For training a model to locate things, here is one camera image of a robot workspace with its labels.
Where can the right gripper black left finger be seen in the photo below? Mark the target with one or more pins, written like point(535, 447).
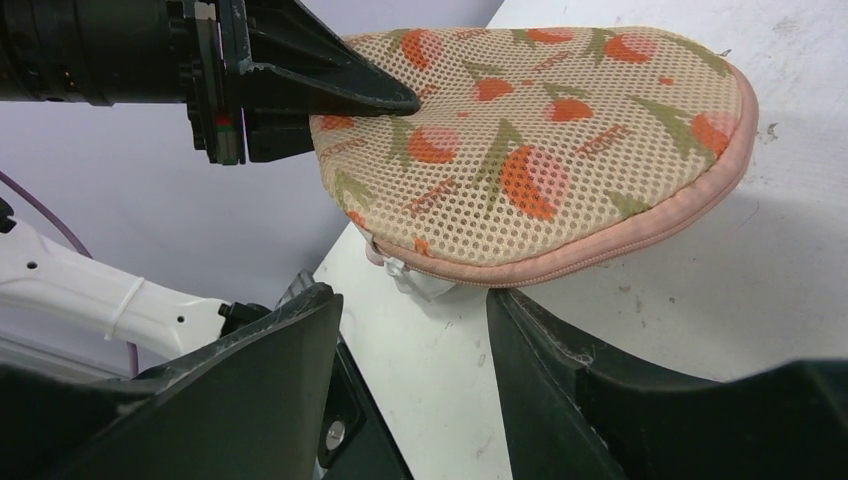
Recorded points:
point(272, 400)

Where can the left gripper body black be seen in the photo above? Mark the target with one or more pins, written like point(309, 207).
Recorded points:
point(105, 53)

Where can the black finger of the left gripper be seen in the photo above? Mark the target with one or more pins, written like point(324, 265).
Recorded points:
point(298, 66)

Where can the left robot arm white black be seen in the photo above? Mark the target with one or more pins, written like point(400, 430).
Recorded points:
point(40, 274)

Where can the floral mesh laundry bag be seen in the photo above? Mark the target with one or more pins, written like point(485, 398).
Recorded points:
point(536, 152)

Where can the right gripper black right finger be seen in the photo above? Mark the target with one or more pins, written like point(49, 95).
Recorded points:
point(576, 407)

